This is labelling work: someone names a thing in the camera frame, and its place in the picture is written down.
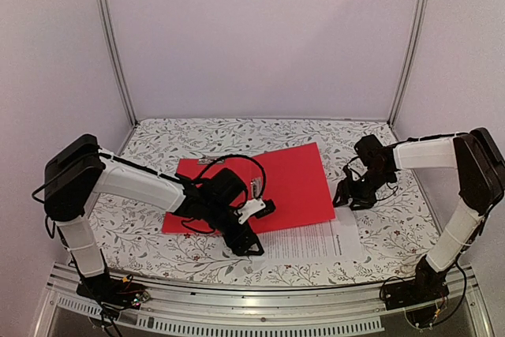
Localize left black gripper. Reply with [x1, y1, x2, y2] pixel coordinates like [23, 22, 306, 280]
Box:
[204, 201, 265, 257]

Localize left aluminium frame post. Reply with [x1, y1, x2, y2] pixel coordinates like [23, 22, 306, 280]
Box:
[96, 0, 138, 128]

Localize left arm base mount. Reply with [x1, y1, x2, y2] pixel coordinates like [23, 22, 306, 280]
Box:
[77, 271, 151, 310]

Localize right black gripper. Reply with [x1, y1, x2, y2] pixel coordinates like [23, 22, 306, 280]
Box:
[332, 167, 395, 211]

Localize printed white paper sheets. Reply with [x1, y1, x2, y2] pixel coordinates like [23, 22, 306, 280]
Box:
[260, 208, 363, 264]

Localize spine metal folder clip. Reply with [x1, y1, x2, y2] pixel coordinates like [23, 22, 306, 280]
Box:
[251, 177, 263, 198]

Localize red file folder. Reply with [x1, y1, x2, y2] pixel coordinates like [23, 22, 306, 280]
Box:
[161, 142, 336, 235]

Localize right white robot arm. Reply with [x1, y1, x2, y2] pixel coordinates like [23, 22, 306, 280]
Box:
[333, 127, 504, 302]

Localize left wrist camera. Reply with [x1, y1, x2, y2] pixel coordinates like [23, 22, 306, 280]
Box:
[237, 199, 275, 224]

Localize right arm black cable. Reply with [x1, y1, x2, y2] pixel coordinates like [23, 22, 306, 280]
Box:
[394, 131, 470, 147]

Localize right aluminium frame post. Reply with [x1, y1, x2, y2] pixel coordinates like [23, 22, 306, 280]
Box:
[387, 0, 428, 129]

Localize aluminium frame post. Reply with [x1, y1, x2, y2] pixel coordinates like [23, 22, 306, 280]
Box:
[96, 0, 138, 128]
[387, 0, 428, 129]

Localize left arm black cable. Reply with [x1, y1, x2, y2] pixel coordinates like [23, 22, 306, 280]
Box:
[98, 149, 267, 212]

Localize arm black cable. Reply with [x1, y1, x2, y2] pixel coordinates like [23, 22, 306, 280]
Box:
[98, 149, 267, 212]
[394, 131, 470, 147]

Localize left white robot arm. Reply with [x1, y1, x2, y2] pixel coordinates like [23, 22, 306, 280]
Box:
[32, 134, 267, 301]

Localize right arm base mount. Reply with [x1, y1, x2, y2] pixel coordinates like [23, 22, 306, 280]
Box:
[379, 256, 450, 329]

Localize aluminium front rail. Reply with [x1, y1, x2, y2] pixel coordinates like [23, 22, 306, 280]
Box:
[32, 264, 495, 336]

